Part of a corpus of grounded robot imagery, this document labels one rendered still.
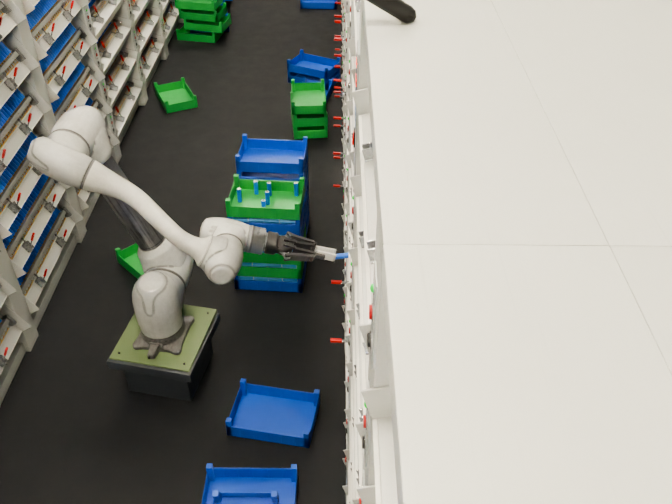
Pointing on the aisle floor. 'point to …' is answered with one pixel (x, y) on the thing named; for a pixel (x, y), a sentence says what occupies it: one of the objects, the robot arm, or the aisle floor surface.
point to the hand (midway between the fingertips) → (325, 253)
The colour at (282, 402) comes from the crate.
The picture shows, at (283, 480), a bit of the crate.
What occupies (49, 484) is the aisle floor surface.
